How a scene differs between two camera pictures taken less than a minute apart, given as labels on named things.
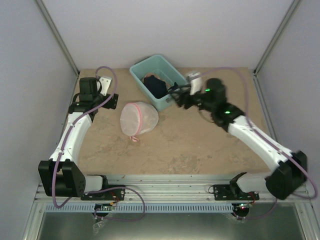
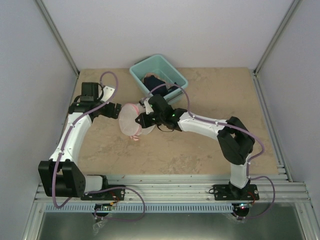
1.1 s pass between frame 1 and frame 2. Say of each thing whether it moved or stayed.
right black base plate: stayed
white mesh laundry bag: stayed
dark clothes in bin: stayed
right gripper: moved
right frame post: stayed
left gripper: moved
